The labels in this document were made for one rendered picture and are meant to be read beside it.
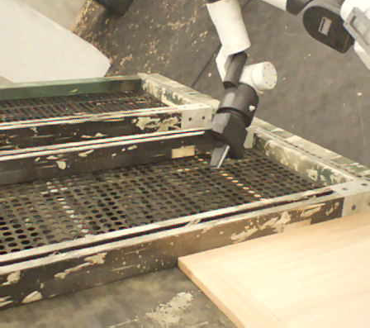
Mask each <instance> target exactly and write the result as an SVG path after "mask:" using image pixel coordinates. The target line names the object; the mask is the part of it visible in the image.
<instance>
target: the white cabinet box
mask: <svg viewBox="0 0 370 328"><path fill-rule="evenodd" d="M110 66H111V61H110V60H109V59H108V58H107V57H106V56H105V55H103V54H102V53H101V52H100V51H99V50H97V49H96V48H95V47H94V46H92V45H91V44H89V43H87V42H86V41H85V40H83V39H81V38H80V37H78V36H76V35H75V34H74V33H72V32H70V31H68V30H67V29H65V28H63V27H62V26H61V25H59V24H57V23H56V22H54V21H52V20H50V19H49V18H48V17H46V16H44V15H42V14H41V13H39V12H38V11H36V10H35V9H33V8H32V7H29V6H28V5H26V4H25V3H23V2H22V1H20V0H0V76H1V77H3V78H5V79H7V80H9V81H11V82H13V83H29V82H43V81H55V80H68V79H81V78H103V77H104V75H105V74H106V72H107V71H108V70H109V68H110Z"/></svg>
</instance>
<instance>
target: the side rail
mask: <svg viewBox="0 0 370 328"><path fill-rule="evenodd" d="M141 81H142V78H139V77H137V76H135V75H131V76H118V77H105V78H81V79H68V80H55V81H43V82H29V83H5V84H0V101H6V100H16V99H27V98H37V97H58V96H68V95H79V94H89V93H109V92H120V91H130V90H141Z"/></svg>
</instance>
